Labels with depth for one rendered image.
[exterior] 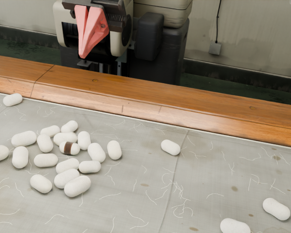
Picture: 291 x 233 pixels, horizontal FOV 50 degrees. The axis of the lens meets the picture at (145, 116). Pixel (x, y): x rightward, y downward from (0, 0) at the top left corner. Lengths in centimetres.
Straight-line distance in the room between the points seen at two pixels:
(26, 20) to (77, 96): 238
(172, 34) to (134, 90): 68
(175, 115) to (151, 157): 11
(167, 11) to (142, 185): 89
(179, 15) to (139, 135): 78
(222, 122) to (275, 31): 191
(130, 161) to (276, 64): 213
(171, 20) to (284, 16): 131
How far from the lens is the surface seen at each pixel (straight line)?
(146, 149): 51
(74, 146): 48
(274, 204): 45
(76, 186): 42
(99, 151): 47
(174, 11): 124
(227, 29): 244
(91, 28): 53
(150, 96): 60
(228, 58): 251
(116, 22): 57
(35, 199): 44
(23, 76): 68
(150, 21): 111
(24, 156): 48
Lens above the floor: 106
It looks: 33 degrees down
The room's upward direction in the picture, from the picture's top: 6 degrees clockwise
